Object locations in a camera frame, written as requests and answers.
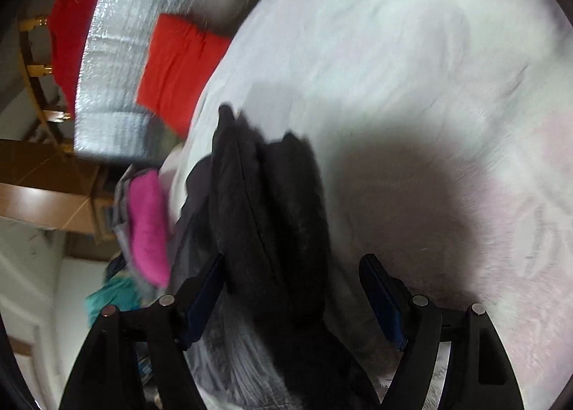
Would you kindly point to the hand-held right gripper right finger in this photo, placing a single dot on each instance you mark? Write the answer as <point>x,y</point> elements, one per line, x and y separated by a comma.
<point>385,302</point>

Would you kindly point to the red folded cloth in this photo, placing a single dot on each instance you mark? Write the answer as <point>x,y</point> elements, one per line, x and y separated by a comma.
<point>179,69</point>

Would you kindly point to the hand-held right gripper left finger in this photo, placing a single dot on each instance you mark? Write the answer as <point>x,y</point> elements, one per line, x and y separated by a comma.
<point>203,302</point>

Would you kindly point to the white bed sheet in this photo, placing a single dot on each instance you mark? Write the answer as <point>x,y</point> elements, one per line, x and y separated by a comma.
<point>403,101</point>

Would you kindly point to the wooden cabinet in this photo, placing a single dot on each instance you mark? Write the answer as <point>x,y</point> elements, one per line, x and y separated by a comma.
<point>49,190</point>

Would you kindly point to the teal cloth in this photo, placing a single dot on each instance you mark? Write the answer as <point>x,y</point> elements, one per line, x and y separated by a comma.
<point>112,298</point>

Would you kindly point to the red hanging cloth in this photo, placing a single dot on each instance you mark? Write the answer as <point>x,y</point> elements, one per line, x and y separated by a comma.
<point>71,29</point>

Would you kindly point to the magenta padded garment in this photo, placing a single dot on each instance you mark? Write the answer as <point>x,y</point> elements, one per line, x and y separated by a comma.
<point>147,222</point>

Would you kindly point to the dark grey padded jacket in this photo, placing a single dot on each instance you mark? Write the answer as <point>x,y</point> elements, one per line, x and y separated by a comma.
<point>268,222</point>

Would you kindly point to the wooden chair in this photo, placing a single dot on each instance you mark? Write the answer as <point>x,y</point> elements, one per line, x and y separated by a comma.
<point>38,74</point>

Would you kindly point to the silver foil mat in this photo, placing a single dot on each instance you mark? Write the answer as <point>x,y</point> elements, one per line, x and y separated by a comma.
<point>116,78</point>

